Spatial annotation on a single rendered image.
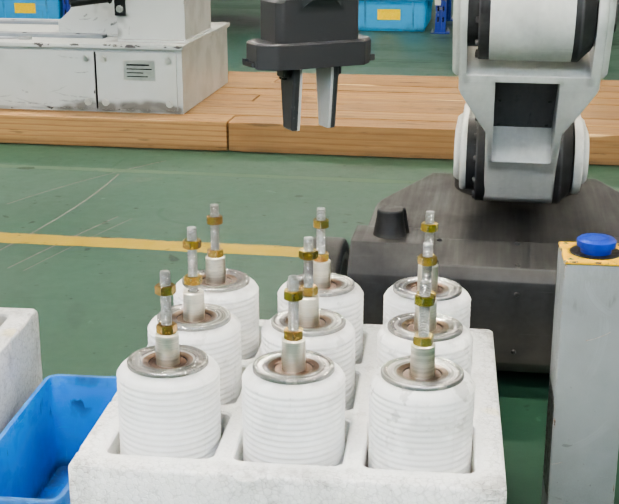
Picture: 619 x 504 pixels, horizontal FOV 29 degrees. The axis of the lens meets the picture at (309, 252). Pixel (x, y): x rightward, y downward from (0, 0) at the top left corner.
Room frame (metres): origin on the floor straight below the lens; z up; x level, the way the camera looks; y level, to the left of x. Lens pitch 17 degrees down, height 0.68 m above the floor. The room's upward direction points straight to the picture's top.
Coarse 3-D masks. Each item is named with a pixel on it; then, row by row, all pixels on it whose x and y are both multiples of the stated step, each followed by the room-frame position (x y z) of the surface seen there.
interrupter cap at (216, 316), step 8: (208, 304) 1.17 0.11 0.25; (160, 312) 1.15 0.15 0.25; (176, 312) 1.15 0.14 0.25; (208, 312) 1.16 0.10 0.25; (216, 312) 1.15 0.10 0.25; (224, 312) 1.15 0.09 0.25; (160, 320) 1.12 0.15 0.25; (176, 320) 1.13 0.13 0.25; (184, 320) 1.14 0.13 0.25; (208, 320) 1.14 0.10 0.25; (216, 320) 1.13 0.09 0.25; (224, 320) 1.13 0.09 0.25; (184, 328) 1.10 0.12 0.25; (192, 328) 1.10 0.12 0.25; (200, 328) 1.11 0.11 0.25; (208, 328) 1.11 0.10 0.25
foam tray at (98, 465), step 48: (480, 336) 1.27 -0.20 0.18; (480, 384) 1.14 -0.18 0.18; (96, 432) 1.02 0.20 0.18; (240, 432) 1.02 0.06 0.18; (480, 432) 1.02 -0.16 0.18; (96, 480) 0.95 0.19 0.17; (144, 480) 0.95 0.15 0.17; (192, 480) 0.94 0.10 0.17; (240, 480) 0.94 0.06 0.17; (288, 480) 0.93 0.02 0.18; (336, 480) 0.93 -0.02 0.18; (384, 480) 0.93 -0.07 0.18; (432, 480) 0.93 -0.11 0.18; (480, 480) 0.93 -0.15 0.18
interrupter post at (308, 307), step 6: (306, 300) 1.12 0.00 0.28; (312, 300) 1.12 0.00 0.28; (318, 300) 1.12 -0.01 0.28; (300, 306) 1.12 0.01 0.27; (306, 306) 1.12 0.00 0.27; (312, 306) 1.12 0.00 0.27; (318, 306) 1.12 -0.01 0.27; (300, 312) 1.12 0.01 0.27; (306, 312) 1.12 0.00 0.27; (312, 312) 1.12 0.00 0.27; (318, 312) 1.12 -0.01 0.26; (300, 318) 1.12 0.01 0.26; (306, 318) 1.12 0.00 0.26; (312, 318) 1.12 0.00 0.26; (318, 318) 1.12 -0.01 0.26; (300, 324) 1.12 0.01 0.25; (306, 324) 1.12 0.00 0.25; (312, 324) 1.12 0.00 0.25; (318, 324) 1.12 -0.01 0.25
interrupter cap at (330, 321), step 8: (280, 312) 1.15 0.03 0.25; (320, 312) 1.15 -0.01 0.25; (328, 312) 1.15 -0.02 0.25; (336, 312) 1.15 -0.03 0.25; (272, 320) 1.13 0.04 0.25; (280, 320) 1.13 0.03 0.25; (320, 320) 1.14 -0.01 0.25; (328, 320) 1.13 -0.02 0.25; (336, 320) 1.13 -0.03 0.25; (344, 320) 1.13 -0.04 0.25; (280, 328) 1.10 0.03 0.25; (304, 328) 1.11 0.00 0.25; (312, 328) 1.11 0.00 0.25; (320, 328) 1.11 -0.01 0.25; (328, 328) 1.11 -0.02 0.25; (336, 328) 1.10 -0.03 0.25; (304, 336) 1.09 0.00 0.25; (312, 336) 1.09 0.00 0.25
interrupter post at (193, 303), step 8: (200, 288) 1.15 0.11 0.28; (184, 296) 1.14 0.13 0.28; (192, 296) 1.13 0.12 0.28; (200, 296) 1.13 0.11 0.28; (184, 304) 1.14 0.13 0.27; (192, 304) 1.13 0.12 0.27; (200, 304) 1.13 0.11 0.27; (184, 312) 1.14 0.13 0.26; (192, 312) 1.13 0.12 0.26; (200, 312) 1.13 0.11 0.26; (192, 320) 1.13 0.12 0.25; (200, 320) 1.13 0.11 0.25
